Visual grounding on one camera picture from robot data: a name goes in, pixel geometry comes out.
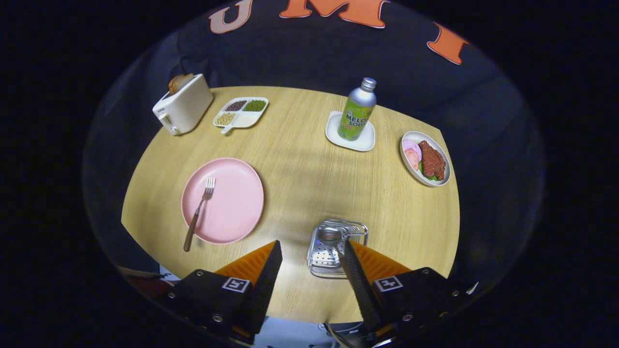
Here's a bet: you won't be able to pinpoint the white square coaster plate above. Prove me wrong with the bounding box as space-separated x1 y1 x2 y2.
325 111 376 152

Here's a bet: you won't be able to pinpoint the wooden handle metal fork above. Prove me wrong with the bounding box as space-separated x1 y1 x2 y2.
183 177 216 252

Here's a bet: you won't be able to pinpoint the white oval dish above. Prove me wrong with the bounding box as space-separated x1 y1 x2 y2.
400 131 452 188

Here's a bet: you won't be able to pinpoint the dark red bag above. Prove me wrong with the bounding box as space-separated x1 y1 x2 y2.
118 266 171 301

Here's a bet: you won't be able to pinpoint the metal wire basket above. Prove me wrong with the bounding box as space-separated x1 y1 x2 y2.
307 219 369 279

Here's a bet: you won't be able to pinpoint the pink round plate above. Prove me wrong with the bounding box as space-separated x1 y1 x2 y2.
181 158 265 245

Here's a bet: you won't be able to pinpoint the pink ham slices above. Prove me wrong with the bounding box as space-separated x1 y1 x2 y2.
403 140 423 171

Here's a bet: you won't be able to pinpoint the wooden handle metal spoon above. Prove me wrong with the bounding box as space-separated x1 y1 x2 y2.
315 226 348 258

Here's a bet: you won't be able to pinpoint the cream white toaster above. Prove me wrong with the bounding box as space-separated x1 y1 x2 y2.
152 73 214 136

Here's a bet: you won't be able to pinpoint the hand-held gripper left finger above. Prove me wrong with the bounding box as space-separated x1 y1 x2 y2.
167 240 283 345

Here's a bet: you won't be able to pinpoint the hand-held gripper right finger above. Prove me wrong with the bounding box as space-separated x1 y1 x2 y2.
337 240 469 339

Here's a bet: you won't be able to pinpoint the white divided snack dish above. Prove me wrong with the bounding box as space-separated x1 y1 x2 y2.
213 97 269 134

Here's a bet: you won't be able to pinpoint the toasted bread slices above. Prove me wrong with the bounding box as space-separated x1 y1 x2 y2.
168 73 194 95

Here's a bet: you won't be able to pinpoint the green label soda bottle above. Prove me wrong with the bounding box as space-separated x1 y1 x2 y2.
338 77 377 142

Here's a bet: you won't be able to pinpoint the red-brown meat piece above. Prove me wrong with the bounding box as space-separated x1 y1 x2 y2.
419 140 446 180

